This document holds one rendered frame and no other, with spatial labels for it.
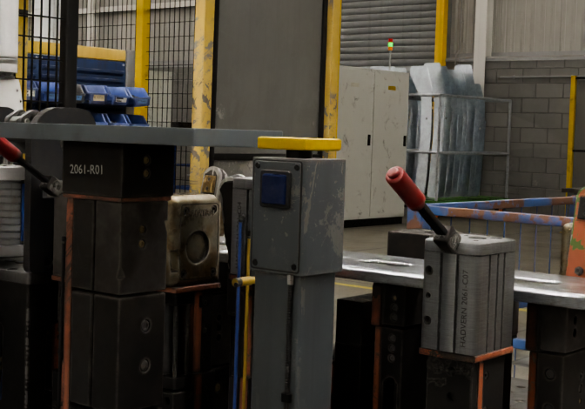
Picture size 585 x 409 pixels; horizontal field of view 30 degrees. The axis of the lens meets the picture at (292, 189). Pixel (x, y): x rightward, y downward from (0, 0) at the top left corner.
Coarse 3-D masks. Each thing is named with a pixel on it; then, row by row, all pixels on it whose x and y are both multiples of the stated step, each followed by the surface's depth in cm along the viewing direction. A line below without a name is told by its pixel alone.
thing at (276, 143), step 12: (264, 144) 106; (276, 144) 105; (288, 144) 104; (300, 144) 103; (312, 144) 104; (324, 144) 106; (336, 144) 107; (288, 156) 107; (300, 156) 106; (312, 156) 107
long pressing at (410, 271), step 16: (224, 240) 163; (224, 256) 146; (352, 256) 148; (368, 256) 149; (384, 256) 149; (336, 272) 135; (352, 272) 133; (368, 272) 132; (384, 272) 131; (400, 272) 129; (416, 272) 132; (528, 272) 136; (528, 288) 119; (544, 288) 122; (560, 288) 122; (576, 288) 123; (544, 304) 118; (560, 304) 116; (576, 304) 115
